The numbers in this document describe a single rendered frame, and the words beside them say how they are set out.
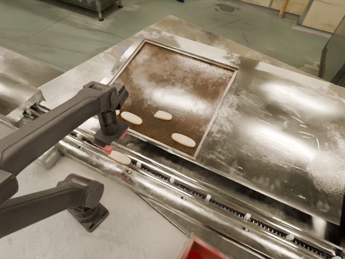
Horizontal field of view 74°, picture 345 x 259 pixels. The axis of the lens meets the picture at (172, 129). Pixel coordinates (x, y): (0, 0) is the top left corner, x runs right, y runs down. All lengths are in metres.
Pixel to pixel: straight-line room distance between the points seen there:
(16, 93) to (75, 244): 0.68
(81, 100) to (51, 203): 0.24
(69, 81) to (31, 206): 0.87
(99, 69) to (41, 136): 0.91
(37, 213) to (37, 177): 0.44
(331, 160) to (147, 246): 0.72
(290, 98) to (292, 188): 0.39
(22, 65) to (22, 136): 1.08
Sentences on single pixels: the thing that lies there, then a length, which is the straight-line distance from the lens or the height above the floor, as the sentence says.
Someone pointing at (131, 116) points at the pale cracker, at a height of 0.91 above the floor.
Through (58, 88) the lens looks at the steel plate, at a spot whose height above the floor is 0.82.
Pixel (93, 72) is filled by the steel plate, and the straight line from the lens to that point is 1.35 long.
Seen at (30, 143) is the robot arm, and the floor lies 1.28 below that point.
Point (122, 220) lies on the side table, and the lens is 0.85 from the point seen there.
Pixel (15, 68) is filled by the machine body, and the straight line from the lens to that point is 1.53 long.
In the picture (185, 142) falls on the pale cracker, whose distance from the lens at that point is 0.88.
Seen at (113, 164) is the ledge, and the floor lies 0.86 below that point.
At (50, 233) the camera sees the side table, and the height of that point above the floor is 0.82.
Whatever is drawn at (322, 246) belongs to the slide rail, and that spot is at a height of 0.85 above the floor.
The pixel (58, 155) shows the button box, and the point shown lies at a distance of 1.00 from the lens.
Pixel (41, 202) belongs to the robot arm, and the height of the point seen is 1.14.
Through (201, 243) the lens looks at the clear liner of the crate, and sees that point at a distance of 0.73.
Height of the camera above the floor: 1.62
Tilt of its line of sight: 52 degrees down
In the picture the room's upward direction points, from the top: 5 degrees clockwise
